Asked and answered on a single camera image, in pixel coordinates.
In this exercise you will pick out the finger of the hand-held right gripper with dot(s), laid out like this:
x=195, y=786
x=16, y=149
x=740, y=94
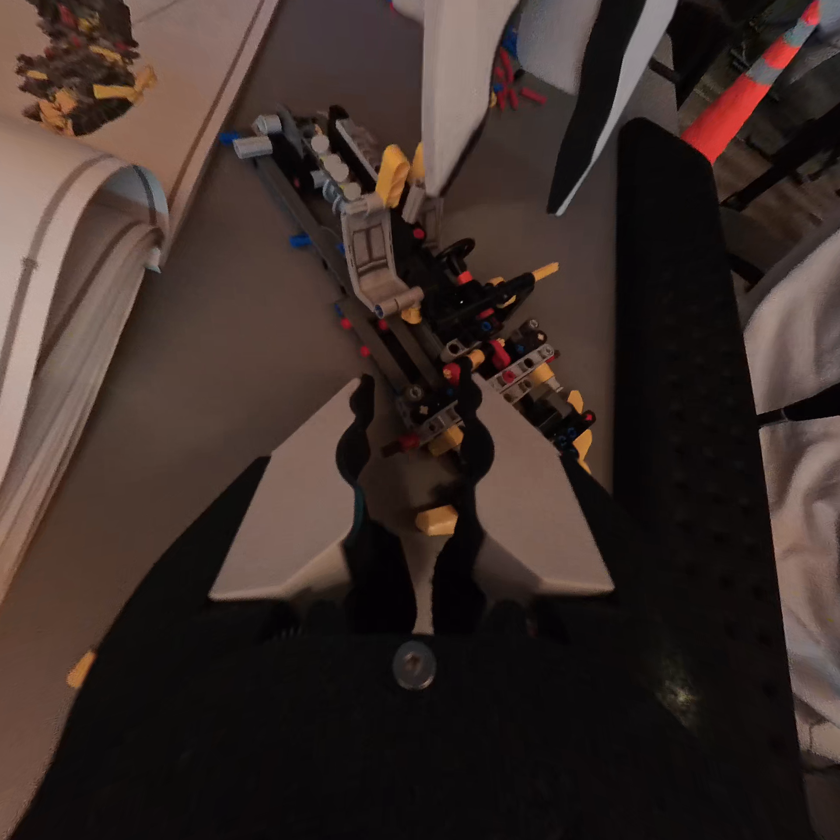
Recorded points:
x=646, y=52
x=459, y=79

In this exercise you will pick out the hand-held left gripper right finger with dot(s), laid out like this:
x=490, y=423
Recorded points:
x=544, y=525

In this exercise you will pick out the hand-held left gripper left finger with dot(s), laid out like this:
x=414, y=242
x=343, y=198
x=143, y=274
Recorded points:
x=282, y=531

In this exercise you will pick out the lego car model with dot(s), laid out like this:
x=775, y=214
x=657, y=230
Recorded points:
x=371, y=256

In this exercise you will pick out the black lego beam yellow axle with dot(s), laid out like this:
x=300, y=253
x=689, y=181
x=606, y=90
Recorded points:
x=512, y=289

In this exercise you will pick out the pile of red blue lego pins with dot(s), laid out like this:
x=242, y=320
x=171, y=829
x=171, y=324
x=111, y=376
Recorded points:
x=508, y=98

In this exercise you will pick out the yellow lego piece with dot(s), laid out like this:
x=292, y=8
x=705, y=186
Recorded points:
x=436, y=520
x=81, y=669

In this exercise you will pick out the lego instruction booklet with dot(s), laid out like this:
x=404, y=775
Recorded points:
x=65, y=328

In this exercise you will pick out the orange traffic cone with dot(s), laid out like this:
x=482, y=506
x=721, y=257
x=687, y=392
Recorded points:
x=741, y=98

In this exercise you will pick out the black metal stand legs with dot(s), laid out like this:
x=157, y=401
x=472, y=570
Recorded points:
x=787, y=157

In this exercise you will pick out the person's white printed shirt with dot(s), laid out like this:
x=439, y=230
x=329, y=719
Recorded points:
x=807, y=525

